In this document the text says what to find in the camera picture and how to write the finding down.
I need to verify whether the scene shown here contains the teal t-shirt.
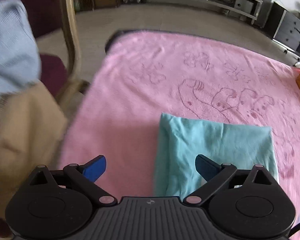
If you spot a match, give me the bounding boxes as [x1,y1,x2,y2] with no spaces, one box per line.
[153,113,279,199]

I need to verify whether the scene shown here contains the beige jacket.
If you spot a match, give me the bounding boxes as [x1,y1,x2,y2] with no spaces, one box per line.
[0,82,67,218]

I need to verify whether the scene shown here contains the light blue knit sweater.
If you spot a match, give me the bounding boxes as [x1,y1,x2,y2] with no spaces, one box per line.
[0,0,42,97]

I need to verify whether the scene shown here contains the pink embroidered blanket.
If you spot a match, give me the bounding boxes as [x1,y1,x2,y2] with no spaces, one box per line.
[60,31,300,239]

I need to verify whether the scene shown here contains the black drawer cabinet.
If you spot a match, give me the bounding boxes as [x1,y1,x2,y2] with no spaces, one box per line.
[263,2,300,56]

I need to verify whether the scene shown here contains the wooden chair maroon cushion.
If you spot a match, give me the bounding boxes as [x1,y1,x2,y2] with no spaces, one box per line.
[21,0,89,111]

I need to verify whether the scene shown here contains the black cable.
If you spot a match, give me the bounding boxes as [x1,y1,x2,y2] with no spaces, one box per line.
[287,220,300,240]

